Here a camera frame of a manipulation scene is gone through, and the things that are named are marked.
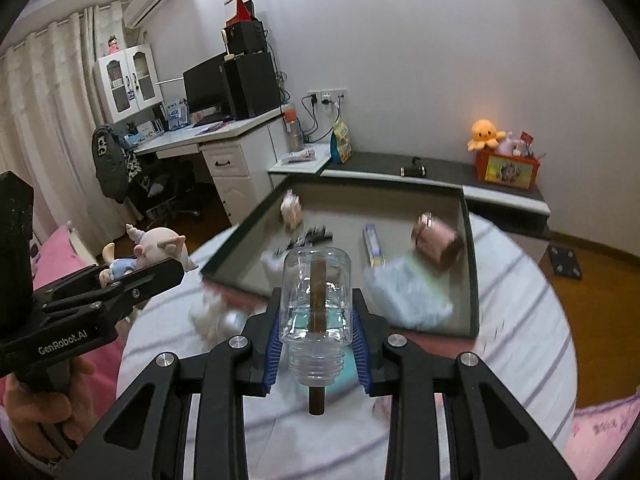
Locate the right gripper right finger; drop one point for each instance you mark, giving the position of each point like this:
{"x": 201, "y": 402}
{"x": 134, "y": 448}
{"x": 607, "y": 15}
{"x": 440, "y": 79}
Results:
{"x": 489, "y": 434}

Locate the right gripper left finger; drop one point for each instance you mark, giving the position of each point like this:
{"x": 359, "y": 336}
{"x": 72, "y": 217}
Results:
{"x": 145, "y": 433}

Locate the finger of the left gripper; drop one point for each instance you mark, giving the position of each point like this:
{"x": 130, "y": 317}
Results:
{"x": 145, "y": 272}

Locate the pink hair doll figure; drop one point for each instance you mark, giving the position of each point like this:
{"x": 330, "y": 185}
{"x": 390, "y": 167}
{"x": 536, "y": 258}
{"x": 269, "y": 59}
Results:
{"x": 150, "y": 247}

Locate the silver white round device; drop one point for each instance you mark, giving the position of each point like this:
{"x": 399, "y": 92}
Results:
{"x": 232, "y": 323}

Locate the blue small box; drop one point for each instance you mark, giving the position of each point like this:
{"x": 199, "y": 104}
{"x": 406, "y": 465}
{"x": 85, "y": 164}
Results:
{"x": 373, "y": 245}

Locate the black hair clip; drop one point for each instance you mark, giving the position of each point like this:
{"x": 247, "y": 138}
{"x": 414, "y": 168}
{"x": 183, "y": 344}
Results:
{"x": 312, "y": 236}

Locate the person's left hand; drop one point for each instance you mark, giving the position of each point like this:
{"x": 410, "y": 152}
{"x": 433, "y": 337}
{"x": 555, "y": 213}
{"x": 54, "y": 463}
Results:
{"x": 74, "y": 411}

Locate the pink blanket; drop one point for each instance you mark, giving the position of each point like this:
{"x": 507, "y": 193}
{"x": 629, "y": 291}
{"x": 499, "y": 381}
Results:
{"x": 60, "y": 255}

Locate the dark jacket on chair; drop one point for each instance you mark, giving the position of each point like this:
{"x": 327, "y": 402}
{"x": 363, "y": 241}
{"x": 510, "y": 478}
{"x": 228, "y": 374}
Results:
{"x": 116, "y": 165}

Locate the black office chair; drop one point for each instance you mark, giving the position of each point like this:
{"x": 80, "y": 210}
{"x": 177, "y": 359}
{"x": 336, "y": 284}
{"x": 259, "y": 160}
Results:
{"x": 162, "y": 191}

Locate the teal plastic packet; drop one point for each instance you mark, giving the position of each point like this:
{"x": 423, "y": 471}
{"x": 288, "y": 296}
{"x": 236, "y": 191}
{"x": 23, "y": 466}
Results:
{"x": 407, "y": 295}

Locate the beige curtain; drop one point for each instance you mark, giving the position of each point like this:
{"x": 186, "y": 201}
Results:
{"x": 49, "y": 110}

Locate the rose gold metal can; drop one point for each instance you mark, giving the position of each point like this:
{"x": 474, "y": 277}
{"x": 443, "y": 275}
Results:
{"x": 435, "y": 241}

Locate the white desk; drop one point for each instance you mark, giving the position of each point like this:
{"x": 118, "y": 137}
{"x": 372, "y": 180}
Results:
{"x": 238, "y": 155}

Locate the pink black storage box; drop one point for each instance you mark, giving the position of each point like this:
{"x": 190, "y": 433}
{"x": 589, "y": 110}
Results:
{"x": 344, "y": 207}

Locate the white glass door cabinet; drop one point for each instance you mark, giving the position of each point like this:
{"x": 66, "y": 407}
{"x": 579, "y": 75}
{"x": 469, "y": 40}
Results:
{"x": 127, "y": 82}

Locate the small pink block figure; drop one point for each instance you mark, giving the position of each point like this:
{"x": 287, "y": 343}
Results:
{"x": 291, "y": 211}

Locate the white low side cabinet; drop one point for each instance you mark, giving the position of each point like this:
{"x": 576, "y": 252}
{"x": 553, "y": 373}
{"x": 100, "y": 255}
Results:
{"x": 523, "y": 215}

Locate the black computer monitor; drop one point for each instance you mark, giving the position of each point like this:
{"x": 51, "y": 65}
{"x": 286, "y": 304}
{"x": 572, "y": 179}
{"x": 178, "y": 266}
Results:
{"x": 204, "y": 85}

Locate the pink doll on cabinet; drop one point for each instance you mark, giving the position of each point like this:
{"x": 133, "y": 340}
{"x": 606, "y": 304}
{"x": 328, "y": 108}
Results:
{"x": 112, "y": 45}

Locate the orange cap bottle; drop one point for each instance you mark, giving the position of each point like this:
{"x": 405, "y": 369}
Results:
{"x": 294, "y": 136}

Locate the black computer tower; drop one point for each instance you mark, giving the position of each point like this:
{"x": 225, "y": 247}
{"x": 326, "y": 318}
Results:
{"x": 251, "y": 85}

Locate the red toy box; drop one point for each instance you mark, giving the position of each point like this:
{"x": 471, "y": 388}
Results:
{"x": 514, "y": 171}

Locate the blue yellow snack bag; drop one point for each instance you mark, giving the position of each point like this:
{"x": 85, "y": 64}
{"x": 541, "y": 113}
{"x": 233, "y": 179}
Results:
{"x": 340, "y": 143}

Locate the black speaker box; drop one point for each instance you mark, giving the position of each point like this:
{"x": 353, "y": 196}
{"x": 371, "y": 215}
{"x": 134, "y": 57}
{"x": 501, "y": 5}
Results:
{"x": 245, "y": 37}

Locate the orange octopus plush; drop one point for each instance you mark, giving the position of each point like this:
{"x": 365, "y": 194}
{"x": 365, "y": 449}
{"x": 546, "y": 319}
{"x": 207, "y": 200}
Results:
{"x": 484, "y": 134}

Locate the red paper bag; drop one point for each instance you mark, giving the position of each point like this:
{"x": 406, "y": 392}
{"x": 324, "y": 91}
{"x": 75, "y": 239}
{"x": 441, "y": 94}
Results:
{"x": 238, "y": 11}

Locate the wall power outlet strip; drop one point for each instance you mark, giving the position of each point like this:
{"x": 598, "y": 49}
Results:
{"x": 328, "y": 96}

